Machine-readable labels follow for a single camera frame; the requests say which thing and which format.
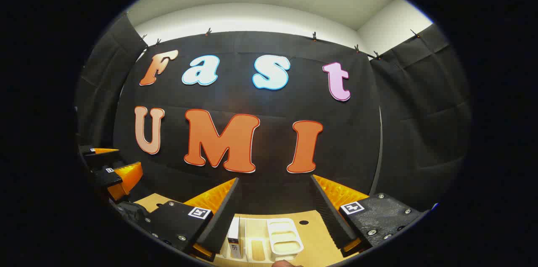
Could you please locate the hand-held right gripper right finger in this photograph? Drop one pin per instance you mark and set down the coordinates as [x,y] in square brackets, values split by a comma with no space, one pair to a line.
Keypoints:
[330,216]

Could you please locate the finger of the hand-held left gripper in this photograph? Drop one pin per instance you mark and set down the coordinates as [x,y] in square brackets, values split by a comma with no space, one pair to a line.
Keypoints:
[105,178]
[98,155]

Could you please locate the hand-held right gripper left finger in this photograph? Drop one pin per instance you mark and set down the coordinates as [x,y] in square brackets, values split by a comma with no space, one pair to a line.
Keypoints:
[218,220]

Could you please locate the blue cover book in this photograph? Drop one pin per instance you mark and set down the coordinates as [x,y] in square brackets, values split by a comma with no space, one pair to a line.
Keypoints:
[235,241]

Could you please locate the white bookshelf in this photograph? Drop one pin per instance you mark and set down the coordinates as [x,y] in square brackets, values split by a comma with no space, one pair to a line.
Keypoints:
[286,237]

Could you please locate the black backdrop cloth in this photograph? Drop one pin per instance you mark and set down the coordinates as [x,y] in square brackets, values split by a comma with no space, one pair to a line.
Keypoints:
[273,103]

